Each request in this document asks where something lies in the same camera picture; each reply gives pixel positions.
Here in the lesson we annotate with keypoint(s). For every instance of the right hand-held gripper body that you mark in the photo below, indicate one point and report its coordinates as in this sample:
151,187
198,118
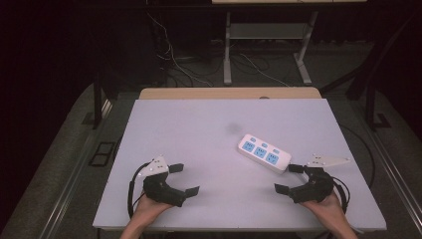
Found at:
316,189

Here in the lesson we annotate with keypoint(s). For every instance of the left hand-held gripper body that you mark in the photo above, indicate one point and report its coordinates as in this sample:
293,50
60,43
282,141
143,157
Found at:
162,191

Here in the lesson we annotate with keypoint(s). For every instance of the white power strip blue sockets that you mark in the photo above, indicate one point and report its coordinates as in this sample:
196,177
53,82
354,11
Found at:
263,153

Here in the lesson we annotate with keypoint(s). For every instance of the person's left hand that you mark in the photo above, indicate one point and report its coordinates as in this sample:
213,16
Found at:
149,209

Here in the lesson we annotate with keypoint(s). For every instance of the person's right hand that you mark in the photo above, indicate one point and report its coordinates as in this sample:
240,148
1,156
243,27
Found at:
328,209

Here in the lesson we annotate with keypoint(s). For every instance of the wooden table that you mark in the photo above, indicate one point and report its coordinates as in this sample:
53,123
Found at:
229,93

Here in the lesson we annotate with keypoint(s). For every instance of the black metal stand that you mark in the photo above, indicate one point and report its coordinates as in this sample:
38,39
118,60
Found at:
373,99

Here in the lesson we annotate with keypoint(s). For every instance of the aluminium floor rail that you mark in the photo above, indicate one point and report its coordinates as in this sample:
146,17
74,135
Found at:
71,179
396,176

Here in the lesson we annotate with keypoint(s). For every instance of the grey metal desk frame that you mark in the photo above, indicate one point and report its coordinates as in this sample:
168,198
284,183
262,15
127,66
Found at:
265,31

